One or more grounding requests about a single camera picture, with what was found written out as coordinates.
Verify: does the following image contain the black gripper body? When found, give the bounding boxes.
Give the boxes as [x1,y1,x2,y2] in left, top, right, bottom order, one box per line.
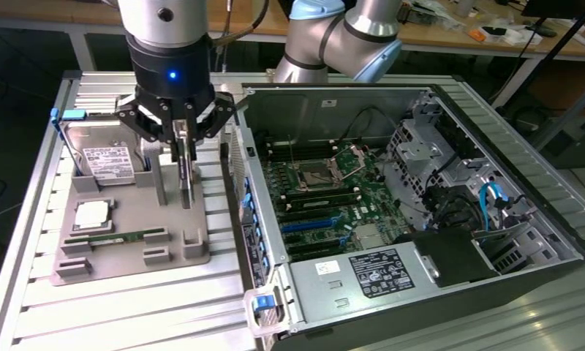
[128,34,218,111]

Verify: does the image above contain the white paper sheet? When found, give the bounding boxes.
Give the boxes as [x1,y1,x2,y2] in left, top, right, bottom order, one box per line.
[481,24,542,47]

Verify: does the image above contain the black slanted pole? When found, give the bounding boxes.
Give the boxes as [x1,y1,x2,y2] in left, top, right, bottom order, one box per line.
[544,0,585,63]

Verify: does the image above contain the green low-profile graphics card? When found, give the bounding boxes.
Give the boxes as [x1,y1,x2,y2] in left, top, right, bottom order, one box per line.
[170,119,197,210]

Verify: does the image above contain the blue disk carrier frame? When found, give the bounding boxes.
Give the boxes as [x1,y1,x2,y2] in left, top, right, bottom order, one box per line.
[49,106,150,176]

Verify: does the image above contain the black RAM slot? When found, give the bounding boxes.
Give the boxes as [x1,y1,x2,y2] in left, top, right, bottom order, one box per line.
[281,189,360,201]
[266,140,341,151]
[268,149,344,161]

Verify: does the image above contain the silver chipset heatsink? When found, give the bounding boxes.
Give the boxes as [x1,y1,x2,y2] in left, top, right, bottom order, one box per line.
[353,224,386,249]

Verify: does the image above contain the blue disk wire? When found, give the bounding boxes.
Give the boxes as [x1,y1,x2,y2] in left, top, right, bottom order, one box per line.
[478,181,510,234]

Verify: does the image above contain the silver CPU chip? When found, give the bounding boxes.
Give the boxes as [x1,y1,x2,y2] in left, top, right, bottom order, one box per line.
[74,200,113,230]

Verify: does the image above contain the blue expansion slot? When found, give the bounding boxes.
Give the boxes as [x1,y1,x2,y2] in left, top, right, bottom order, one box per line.
[281,219,333,233]

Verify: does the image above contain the metal socket cover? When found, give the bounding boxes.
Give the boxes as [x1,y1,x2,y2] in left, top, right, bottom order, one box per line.
[329,144,372,180]

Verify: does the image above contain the wooden desk white frame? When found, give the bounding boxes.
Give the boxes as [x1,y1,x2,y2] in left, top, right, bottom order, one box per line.
[0,0,585,107]

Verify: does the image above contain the brown cardboard box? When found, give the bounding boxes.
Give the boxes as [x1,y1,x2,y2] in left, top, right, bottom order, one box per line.
[208,0,253,21]

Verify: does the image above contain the thin black wire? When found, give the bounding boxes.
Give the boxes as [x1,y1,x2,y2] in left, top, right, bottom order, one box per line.
[338,105,404,146]

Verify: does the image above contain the silver hard disk drive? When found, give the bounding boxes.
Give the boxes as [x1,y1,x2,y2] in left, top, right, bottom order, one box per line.
[60,118,142,187]

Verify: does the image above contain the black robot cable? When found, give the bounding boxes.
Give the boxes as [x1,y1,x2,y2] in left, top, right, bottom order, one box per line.
[213,0,272,74]

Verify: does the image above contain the grey power supply unit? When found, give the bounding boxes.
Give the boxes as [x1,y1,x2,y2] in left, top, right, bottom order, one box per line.
[285,243,442,323]

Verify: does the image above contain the black wire bundle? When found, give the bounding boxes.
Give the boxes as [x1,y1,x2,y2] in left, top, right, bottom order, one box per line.
[421,186,480,232]

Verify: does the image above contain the black monitor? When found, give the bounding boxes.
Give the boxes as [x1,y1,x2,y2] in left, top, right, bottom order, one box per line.
[520,0,585,37]

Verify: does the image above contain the black expansion slot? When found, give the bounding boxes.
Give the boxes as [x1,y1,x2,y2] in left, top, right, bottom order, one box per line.
[288,248,336,261]
[278,210,332,222]
[285,237,333,250]

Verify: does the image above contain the green RAM stick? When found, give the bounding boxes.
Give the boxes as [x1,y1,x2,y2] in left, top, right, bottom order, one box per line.
[70,228,168,246]

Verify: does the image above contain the black open PC case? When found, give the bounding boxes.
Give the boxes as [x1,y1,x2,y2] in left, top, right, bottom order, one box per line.
[218,82,585,351]

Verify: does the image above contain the CPU socket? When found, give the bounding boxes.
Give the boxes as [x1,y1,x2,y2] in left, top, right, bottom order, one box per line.
[294,160,345,189]

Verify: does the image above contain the grey parts rack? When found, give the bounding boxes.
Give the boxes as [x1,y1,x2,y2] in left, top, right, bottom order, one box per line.
[48,140,212,287]

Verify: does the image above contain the silver metal disk bay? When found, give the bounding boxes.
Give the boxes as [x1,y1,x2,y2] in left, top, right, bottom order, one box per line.
[384,117,469,191]
[470,219,580,276]

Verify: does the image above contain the green motherboard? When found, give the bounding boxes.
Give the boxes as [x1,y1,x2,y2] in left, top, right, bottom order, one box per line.
[260,140,420,263]

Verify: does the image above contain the black RAM stick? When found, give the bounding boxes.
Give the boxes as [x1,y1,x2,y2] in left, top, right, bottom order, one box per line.
[282,197,361,211]

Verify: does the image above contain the black plastic fan shroud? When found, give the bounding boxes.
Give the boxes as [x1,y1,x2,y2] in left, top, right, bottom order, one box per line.
[392,230,501,288]

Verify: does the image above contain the grey case corner clamp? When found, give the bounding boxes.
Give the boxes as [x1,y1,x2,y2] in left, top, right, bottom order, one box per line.
[241,284,286,336]
[218,83,253,111]

